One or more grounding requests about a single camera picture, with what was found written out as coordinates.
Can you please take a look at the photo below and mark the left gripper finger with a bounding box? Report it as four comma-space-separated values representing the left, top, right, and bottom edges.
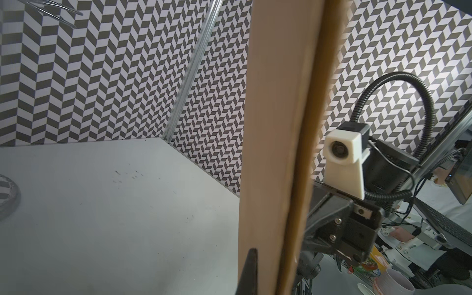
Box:
236, 248, 258, 295

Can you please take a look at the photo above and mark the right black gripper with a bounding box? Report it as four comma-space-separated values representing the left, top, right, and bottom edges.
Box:
309, 182, 384, 267

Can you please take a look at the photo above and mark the brown kraft file bag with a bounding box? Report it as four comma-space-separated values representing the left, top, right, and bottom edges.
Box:
238, 1, 347, 295

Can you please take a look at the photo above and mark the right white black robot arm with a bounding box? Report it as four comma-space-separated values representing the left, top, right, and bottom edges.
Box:
302, 140, 419, 266

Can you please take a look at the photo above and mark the white mug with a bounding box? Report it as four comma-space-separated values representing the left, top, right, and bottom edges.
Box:
373, 269, 415, 295

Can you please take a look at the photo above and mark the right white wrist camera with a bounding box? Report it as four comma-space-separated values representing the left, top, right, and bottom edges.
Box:
323, 122, 370, 200

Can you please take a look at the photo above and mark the right black corrugated cable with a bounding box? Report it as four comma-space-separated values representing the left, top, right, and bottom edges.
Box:
349, 71, 436, 203

